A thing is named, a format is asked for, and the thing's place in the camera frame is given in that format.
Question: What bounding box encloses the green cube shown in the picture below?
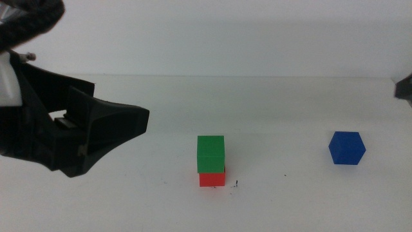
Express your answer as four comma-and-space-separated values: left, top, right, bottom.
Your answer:
196, 135, 225, 174

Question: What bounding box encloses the blue cube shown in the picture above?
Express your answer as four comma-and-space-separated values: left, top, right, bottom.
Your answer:
328, 131, 367, 166

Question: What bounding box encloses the red cube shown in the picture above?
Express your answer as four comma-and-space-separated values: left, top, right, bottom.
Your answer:
198, 166, 227, 188

